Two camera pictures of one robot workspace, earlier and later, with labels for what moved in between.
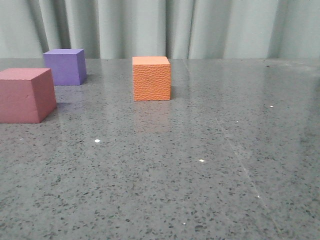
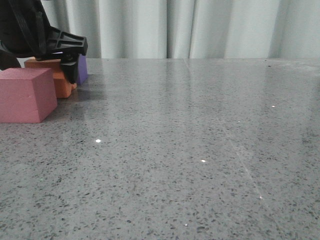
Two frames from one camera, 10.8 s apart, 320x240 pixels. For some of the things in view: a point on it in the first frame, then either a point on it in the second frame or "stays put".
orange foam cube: x=151 y=78 to x=63 y=86
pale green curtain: x=178 y=29 stays put
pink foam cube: x=27 y=95 stays put
